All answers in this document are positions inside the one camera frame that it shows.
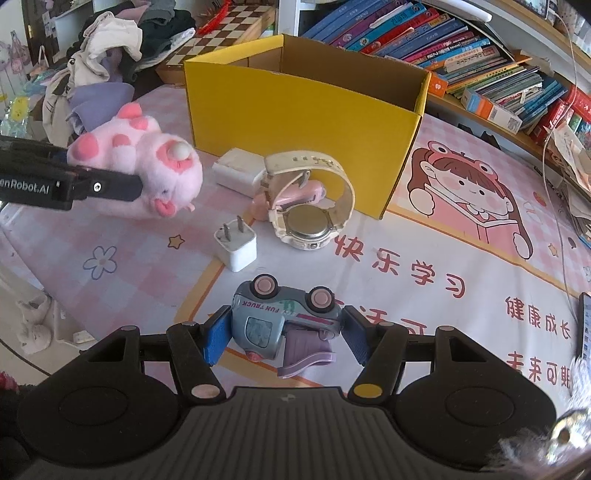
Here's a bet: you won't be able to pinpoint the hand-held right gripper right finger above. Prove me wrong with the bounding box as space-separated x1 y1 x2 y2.
342 306 502 400

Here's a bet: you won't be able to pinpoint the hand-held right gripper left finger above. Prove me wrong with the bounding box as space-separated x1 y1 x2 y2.
69 306 232 400

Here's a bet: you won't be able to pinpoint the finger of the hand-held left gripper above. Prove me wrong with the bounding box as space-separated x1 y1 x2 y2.
69 166 145 203

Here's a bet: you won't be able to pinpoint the grey-blue toy truck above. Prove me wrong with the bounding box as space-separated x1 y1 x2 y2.
229 274 345 380

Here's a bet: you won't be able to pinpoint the pink plush pig toy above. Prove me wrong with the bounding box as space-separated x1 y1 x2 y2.
67 102 204 220

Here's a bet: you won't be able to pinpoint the yellow cardboard box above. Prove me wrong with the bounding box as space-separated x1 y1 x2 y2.
184 34 432 220

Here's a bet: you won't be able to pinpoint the purple garment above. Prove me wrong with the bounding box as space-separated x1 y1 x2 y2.
68 83 137 136

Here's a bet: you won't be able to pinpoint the white charger plug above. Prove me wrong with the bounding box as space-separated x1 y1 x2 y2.
213 216 257 273

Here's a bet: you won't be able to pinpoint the pink printed table mat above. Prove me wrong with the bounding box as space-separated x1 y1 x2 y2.
0 85 591 416

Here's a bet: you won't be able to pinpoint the white wristwatch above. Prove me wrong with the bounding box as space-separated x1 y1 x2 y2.
260 151 356 251

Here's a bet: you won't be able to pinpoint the white power adapter block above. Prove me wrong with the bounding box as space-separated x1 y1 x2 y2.
212 148 267 190

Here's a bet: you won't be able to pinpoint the white crumpled garment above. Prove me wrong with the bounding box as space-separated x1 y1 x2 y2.
68 11 145 90

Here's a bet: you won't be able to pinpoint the white plush slippers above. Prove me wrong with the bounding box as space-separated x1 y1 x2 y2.
15 295 54 355

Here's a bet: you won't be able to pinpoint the dark crumpled garment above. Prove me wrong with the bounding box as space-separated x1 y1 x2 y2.
119 8 197 85

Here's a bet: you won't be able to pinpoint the wooden chessboard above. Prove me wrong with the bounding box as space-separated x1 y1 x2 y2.
154 4 278 86

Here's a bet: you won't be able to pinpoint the stack of papers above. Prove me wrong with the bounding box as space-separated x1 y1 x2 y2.
545 124 591 252

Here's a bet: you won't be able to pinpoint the orange and white box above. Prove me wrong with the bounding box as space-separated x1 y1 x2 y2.
461 87 523 134

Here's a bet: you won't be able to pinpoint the row of colourful books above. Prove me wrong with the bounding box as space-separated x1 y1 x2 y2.
300 0 591 144

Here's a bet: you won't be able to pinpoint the grey fur keychain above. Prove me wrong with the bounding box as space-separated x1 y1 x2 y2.
495 355 591 480

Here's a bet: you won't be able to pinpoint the white cable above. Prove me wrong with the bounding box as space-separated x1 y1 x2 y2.
541 0 583 297

